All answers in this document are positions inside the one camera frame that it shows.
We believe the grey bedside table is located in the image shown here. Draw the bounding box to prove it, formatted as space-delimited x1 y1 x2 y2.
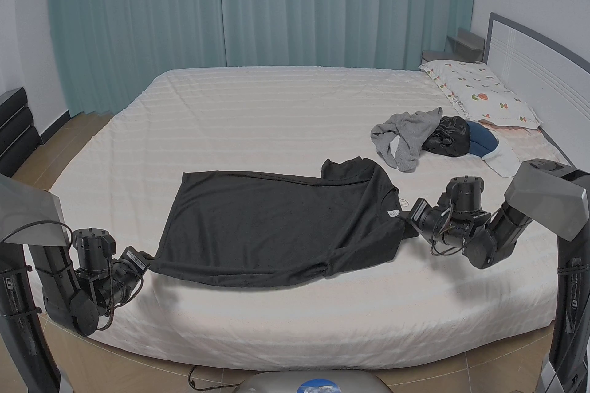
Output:
422 27 486 64

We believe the white garment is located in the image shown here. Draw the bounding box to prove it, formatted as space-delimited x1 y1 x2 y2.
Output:
482 142 521 177

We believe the black cable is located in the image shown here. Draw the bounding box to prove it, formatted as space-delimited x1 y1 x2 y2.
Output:
0 221 77 247
187 364 206 392

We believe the black chest of drawers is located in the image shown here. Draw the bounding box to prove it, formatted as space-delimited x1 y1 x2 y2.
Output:
0 87 38 177

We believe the bed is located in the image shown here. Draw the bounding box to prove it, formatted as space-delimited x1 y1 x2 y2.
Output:
44 12 590 372

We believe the dark blue garment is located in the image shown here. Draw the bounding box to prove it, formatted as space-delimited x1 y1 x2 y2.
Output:
466 120 501 159

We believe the grey garment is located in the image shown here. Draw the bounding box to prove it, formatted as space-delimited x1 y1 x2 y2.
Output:
370 107 444 173

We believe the white printed pillow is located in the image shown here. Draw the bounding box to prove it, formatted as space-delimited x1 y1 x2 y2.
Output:
419 60 542 130

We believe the black shiny garment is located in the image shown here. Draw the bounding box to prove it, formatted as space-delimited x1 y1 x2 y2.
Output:
423 115 472 158

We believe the black T-shirt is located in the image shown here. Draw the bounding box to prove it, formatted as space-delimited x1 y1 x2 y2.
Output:
147 156 418 288

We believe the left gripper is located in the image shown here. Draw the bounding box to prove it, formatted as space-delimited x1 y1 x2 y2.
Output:
104 247 152 306

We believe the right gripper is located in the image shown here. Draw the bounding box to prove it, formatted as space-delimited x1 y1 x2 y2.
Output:
408 198 454 243

